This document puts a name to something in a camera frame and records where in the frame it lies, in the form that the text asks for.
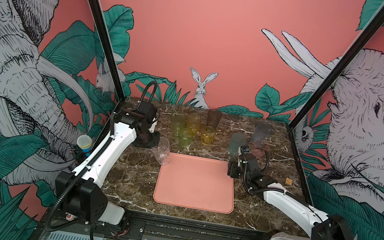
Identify light green tall glass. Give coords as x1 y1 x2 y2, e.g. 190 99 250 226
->
171 113 186 136

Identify clear glass tumbler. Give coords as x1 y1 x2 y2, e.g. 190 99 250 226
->
151 137 170 166

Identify amber tall glass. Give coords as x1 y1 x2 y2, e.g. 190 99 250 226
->
186 112 202 136

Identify pink square tray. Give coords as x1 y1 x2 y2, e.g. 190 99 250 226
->
153 153 234 214

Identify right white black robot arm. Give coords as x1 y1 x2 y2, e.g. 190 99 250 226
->
227 145 354 240

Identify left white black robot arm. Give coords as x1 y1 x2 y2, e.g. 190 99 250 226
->
49 101 160 226

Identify pink glass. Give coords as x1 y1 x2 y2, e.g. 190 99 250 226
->
251 140 270 159

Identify teal wine glass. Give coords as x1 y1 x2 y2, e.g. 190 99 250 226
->
228 132 246 156

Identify grey tall glass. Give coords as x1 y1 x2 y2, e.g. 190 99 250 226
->
251 121 272 144

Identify small orange cube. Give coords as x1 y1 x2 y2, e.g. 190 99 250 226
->
285 178 293 185

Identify green short glass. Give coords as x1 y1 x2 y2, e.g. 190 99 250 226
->
178 127 194 148

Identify yellow short glass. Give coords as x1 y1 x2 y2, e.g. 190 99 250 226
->
200 126 216 146

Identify dark brown glass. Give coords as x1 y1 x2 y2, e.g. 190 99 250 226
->
206 109 223 130

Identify blue yellow toy microphone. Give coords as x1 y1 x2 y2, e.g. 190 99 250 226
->
76 134 93 156

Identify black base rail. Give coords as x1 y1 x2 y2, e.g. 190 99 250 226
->
39 195 324 240

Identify left black frame post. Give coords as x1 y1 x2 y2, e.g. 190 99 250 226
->
88 0 125 104

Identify black frame post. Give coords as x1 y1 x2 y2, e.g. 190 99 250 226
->
287 2 384 131
88 0 125 104

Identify right black frame post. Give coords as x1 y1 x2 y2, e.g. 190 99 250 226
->
287 2 384 131

